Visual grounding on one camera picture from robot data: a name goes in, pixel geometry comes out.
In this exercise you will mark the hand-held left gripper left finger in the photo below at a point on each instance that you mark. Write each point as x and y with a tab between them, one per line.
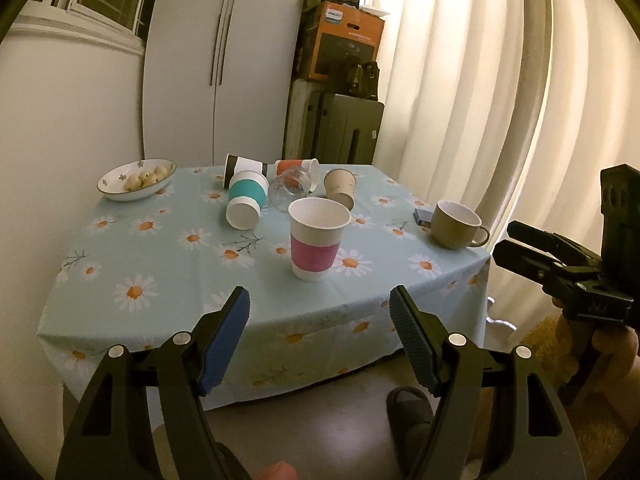
227	340

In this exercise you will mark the dark olive suitcase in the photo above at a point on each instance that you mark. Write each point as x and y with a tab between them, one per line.
345	130

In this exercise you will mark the teal band paper cup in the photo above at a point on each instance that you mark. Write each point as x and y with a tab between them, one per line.
244	200

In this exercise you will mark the pile of beige round snacks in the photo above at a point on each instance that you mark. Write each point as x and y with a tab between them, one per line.
145	177

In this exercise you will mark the clear glass tumbler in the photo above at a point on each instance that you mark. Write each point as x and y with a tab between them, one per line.
290	190

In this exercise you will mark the dark green band paper cup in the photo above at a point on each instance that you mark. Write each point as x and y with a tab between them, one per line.
242	165

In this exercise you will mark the small dark flat device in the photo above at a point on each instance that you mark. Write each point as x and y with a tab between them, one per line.
423	216

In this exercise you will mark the beige ceramic mug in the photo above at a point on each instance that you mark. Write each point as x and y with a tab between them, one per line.
452	227

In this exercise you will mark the white wardrobe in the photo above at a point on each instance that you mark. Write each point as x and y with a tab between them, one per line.
215	60

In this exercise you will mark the yellow shaggy rug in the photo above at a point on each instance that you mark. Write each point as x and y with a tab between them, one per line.
540	360

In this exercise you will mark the white paper sheet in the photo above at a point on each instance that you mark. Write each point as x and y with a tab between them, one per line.
375	9

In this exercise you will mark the person's left hand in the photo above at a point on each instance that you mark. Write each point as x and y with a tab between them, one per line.
274	471

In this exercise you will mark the orange band paper cup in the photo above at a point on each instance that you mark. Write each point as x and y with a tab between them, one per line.
295	166

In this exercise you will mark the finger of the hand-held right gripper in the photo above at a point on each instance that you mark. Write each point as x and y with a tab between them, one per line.
537	237
522	262

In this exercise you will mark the person's right hand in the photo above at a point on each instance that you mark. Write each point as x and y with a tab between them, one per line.
615	345

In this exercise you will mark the white floral bowl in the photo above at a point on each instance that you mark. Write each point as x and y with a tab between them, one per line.
125	187

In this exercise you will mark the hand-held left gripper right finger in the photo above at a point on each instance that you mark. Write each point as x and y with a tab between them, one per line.
415	340

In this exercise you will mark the cream pleated curtain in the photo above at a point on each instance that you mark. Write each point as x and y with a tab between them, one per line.
480	85

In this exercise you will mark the blue daisy print tablecloth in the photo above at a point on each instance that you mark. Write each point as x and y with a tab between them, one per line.
165	255

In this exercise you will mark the light grey suitcase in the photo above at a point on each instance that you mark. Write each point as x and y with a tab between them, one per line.
302	120

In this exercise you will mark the pink band paper cup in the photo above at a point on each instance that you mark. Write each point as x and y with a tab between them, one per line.
314	255

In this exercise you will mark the dark slipper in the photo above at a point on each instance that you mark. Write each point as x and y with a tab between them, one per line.
407	410

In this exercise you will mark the brown paper cup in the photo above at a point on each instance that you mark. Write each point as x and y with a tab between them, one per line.
341	187

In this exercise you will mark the orange and black cardboard box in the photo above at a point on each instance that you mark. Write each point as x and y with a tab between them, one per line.
345	40

